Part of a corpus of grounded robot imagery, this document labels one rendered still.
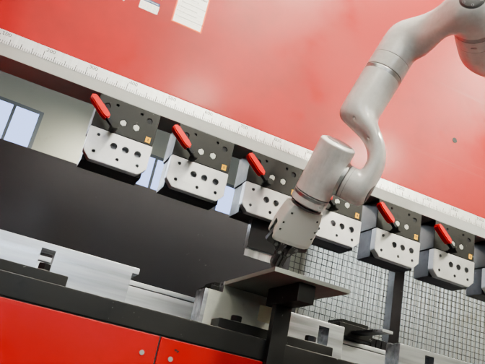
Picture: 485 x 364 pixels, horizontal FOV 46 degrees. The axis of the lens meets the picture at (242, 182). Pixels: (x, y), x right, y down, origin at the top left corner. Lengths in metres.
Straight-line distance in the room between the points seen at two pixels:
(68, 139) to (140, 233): 5.89
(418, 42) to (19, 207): 1.21
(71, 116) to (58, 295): 6.74
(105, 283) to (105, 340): 0.17
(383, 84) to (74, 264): 0.78
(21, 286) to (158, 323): 0.27
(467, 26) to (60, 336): 1.01
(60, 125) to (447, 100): 6.33
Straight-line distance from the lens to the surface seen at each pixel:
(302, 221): 1.32
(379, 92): 1.34
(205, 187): 1.40
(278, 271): 1.17
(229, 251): 1.99
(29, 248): 1.30
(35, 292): 1.17
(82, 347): 1.17
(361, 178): 1.27
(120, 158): 1.36
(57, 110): 7.85
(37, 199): 1.87
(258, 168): 1.43
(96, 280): 1.31
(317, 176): 1.28
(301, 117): 1.60
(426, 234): 1.78
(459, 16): 1.31
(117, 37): 1.49
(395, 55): 1.37
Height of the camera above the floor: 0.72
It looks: 21 degrees up
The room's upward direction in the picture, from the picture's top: 12 degrees clockwise
